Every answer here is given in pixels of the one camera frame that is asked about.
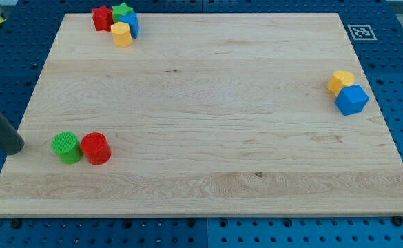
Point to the red star block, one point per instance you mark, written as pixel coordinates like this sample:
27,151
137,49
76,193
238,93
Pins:
102,18

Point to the green cylinder block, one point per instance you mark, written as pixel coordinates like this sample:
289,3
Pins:
66,146

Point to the white fiducial marker tag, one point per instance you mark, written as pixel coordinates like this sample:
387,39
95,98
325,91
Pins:
362,32

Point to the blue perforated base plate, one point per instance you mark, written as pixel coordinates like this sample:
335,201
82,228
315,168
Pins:
25,40

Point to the red cylinder block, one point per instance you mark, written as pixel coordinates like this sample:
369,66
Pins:
96,148

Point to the wooden board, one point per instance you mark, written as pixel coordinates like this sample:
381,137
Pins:
206,115

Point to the green star block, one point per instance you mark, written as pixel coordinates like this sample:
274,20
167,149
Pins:
120,10

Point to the blue block near stars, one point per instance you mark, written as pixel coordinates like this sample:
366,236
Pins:
132,20

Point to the yellow heart block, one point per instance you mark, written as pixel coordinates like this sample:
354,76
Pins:
339,80

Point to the yellow hexagon block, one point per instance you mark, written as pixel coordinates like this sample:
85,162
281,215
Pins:
121,34

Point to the blue hexagon block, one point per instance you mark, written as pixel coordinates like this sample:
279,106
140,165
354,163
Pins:
351,100

